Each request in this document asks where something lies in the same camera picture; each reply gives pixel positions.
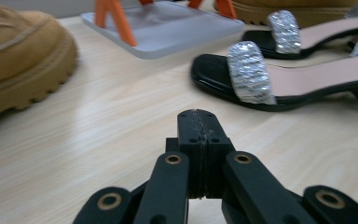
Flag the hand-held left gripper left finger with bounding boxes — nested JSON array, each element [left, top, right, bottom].
[[166, 108, 206, 199]]

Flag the tan suede boot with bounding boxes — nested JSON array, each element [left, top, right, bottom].
[[0, 0, 79, 125], [229, 0, 358, 29]]

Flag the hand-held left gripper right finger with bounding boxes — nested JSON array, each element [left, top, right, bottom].
[[197, 108, 235, 199]]

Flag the black sandal with silver strap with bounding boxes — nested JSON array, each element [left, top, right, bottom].
[[190, 40, 358, 119], [241, 9, 358, 61]]

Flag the white shoe rack orange legs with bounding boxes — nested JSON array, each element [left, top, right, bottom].
[[79, 0, 246, 61]]

